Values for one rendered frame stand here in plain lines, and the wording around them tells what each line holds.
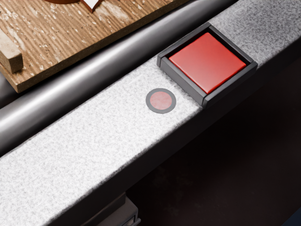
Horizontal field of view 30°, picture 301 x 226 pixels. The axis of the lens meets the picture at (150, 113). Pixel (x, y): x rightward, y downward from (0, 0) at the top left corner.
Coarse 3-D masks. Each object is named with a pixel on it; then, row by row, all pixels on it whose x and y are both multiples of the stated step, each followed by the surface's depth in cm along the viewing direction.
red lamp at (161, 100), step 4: (156, 92) 58; (160, 92) 58; (164, 92) 58; (152, 96) 58; (156, 96) 58; (160, 96) 58; (164, 96) 58; (168, 96) 58; (152, 100) 58; (156, 100) 58; (160, 100) 58; (164, 100) 58; (168, 100) 58; (152, 104) 57; (156, 104) 57; (160, 104) 57; (164, 104) 57; (168, 104) 57; (156, 108) 57; (160, 108) 57; (164, 108) 57
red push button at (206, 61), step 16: (192, 48) 60; (208, 48) 60; (224, 48) 60; (176, 64) 59; (192, 64) 59; (208, 64) 59; (224, 64) 59; (240, 64) 59; (192, 80) 58; (208, 80) 58; (224, 80) 58
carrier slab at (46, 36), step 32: (0, 0) 61; (32, 0) 61; (128, 0) 62; (160, 0) 62; (32, 32) 59; (64, 32) 59; (96, 32) 59; (128, 32) 61; (0, 64) 56; (32, 64) 57; (64, 64) 58
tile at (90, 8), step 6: (48, 0) 61; (54, 0) 61; (60, 0) 61; (66, 0) 61; (72, 0) 61; (78, 0) 62; (84, 0) 61; (90, 0) 61; (96, 0) 61; (102, 0) 62; (90, 6) 60; (96, 6) 61
